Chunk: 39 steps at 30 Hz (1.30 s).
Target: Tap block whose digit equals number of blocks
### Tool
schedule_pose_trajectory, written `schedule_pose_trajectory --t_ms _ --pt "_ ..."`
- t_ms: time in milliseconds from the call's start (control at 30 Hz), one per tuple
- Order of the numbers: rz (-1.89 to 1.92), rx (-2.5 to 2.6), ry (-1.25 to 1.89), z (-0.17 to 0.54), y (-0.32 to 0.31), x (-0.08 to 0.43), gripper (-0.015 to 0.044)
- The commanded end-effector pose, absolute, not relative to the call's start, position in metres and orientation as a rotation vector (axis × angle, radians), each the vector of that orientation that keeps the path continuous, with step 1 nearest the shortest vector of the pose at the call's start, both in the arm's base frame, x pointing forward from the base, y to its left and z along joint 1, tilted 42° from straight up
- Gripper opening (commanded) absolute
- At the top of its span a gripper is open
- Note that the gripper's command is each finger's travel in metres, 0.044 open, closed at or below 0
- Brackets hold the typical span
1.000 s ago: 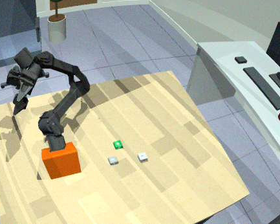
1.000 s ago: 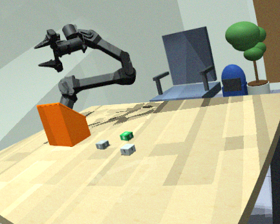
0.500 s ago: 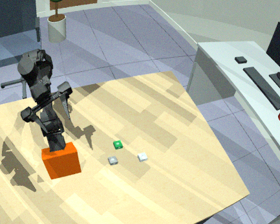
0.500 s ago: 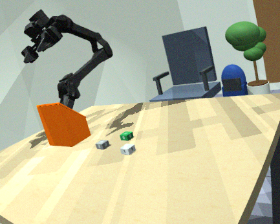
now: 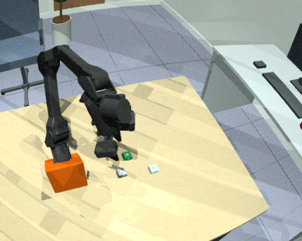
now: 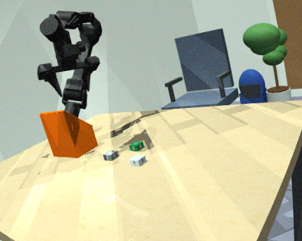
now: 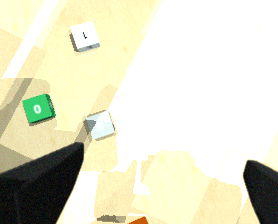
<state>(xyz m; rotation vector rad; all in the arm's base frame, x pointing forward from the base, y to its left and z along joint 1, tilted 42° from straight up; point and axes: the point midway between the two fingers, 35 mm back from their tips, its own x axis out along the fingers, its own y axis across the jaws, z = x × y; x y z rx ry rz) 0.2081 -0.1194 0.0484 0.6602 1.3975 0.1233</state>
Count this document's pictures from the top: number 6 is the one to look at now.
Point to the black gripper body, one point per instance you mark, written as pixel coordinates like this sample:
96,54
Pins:
67,64

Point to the green block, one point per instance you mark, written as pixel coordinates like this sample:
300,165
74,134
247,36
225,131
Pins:
136,146

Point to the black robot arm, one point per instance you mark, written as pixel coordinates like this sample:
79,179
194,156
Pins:
54,28

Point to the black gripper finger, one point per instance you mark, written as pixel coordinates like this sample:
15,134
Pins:
87,75
50,77

